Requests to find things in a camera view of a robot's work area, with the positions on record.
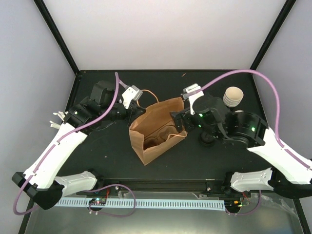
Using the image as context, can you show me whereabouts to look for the brown paper bag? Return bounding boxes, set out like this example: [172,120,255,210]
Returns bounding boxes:
[129,97,188,166]

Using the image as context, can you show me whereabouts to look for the brown cardboard cup carrier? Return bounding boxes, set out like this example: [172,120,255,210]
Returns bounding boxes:
[143,125,185,150]

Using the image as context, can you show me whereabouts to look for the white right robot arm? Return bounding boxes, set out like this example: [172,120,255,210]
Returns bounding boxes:
[170,95,312,199]

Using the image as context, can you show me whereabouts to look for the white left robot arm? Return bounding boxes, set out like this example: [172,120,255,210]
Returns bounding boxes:
[12,80,145,210]

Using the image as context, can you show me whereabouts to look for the stack of black paper cups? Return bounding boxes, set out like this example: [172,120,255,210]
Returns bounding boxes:
[223,86,244,108]

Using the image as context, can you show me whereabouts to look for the white wooden stirrers in glass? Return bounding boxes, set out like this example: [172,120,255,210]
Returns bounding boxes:
[49,111,68,129]

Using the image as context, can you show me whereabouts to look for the left small circuit board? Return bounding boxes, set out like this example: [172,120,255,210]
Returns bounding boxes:
[89,198,107,206]

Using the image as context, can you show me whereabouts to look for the small circuit board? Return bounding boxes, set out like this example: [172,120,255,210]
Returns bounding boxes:
[89,198,107,206]
[224,200,250,208]

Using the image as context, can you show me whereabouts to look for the right small circuit board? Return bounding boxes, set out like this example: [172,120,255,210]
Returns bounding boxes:
[224,200,250,208]

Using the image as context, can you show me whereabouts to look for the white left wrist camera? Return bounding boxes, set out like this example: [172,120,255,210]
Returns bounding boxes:
[122,85,143,109]

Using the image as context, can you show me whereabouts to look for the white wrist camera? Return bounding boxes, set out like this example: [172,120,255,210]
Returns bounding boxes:
[122,85,143,109]
[182,83,204,115]

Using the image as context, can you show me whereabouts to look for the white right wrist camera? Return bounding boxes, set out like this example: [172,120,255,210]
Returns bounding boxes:
[182,83,204,115]

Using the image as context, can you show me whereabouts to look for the black front aluminium rail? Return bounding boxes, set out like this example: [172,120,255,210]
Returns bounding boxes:
[93,178,231,195]

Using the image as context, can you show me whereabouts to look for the white slotted cable duct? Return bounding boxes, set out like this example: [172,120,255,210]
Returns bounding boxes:
[55,197,226,211]

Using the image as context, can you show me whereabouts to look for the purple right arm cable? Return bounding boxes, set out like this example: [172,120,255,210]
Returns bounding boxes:
[195,69,312,170]

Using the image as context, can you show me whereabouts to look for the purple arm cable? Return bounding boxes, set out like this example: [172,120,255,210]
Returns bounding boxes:
[195,69,312,170]
[12,72,127,215]

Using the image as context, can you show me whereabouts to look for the black frame post left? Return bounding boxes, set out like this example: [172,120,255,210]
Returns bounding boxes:
[33,0,79,75]

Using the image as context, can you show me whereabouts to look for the black frame post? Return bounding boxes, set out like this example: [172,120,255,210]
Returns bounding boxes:
[250,0,297,70]
[33,0,79,75]

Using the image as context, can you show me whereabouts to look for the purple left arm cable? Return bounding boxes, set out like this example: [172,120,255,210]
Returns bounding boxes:
[12,72,127,215]

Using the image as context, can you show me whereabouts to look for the black frame post right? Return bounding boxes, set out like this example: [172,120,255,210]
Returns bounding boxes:
[250,0,297,70]

